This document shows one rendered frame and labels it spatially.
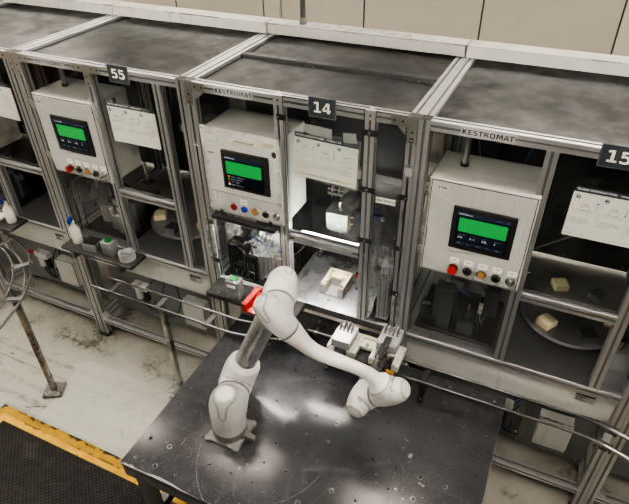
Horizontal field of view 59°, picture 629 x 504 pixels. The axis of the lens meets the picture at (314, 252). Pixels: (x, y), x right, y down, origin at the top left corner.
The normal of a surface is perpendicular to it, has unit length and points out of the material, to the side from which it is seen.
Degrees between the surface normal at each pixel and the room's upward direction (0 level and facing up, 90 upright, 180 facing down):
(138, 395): 0
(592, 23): 90
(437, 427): 0
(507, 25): 90
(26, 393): 0
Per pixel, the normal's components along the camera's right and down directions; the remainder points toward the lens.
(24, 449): -0.01, -0.80
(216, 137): -0.42, 0.55
